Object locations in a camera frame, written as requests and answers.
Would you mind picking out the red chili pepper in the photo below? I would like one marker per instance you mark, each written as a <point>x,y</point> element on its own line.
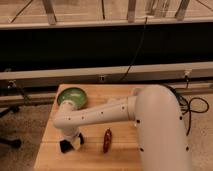
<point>107,140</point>

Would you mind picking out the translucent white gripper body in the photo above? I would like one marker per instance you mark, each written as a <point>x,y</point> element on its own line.
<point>75,141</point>

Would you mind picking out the wooden table board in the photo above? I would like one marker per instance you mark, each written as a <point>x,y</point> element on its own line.
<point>123,154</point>

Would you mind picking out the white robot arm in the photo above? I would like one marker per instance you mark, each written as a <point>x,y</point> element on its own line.
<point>162,139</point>

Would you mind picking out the black eraser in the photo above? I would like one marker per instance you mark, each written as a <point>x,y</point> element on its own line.
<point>65,145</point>

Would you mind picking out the green bowl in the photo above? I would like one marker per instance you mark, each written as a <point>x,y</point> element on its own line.
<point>74,94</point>

